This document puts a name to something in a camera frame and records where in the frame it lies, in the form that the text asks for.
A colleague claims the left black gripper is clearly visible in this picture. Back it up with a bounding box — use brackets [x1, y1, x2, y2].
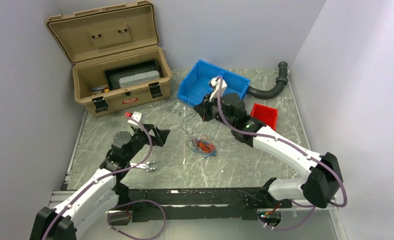
[125, 124, 169, 162]

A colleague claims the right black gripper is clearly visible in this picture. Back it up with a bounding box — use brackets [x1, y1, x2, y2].
[194, 91, 235, 129]

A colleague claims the black wire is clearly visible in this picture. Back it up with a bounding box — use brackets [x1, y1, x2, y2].
[168, 100, 201, 137]

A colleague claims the orange wire bundle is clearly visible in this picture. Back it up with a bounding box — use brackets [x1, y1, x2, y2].
[191, 135, 217, 155]

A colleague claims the blue wire bundle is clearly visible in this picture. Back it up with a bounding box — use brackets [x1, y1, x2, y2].
[186, 136, 217, 159]

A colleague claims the red plastic bin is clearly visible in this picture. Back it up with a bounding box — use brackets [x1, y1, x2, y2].
[251, 103, 278, 131]

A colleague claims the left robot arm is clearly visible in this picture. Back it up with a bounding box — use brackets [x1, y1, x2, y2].
[30, 124, 170, 240]

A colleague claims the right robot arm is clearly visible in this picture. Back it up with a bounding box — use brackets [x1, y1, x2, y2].
[194, 93, 344, 209]

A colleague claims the blue double plastic bin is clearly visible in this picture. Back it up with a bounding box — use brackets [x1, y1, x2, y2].
[177, 59, 251, 107]

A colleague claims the silver open-end wrench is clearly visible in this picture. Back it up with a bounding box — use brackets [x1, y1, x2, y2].
[130, 161, 157, 173]

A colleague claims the grey case in toolbox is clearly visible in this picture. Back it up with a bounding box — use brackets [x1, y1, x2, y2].
[119, 70, 160, 88]

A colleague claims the yellow black tool in toolbox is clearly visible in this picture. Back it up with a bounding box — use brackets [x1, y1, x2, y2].
[91, 85, 109, 95]

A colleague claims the black tray in toolbox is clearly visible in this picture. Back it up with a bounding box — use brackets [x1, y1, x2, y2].
[104, 59, 163, 90]

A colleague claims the tan plastic toolbox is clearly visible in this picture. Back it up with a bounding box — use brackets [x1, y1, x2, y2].
[46, 0, 172, 117]

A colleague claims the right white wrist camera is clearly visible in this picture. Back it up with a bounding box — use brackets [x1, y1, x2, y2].
[209, 76, 227, 102]

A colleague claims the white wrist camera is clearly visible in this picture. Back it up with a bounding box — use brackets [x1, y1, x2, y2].
[209, 76, 227, 102]
[125, 111, 142, 128]

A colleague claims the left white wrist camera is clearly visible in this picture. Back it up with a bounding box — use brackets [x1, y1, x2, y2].
[125, 111, 142, 128]

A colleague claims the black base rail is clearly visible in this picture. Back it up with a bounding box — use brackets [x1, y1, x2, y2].
[118, 187, 292, 223]

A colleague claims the black corrugated hose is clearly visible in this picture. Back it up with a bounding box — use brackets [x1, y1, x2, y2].
[247, 61, 289, 100]

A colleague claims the aluminium frame rail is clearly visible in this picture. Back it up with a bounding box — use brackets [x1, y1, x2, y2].
[46, 190, 339, 216]

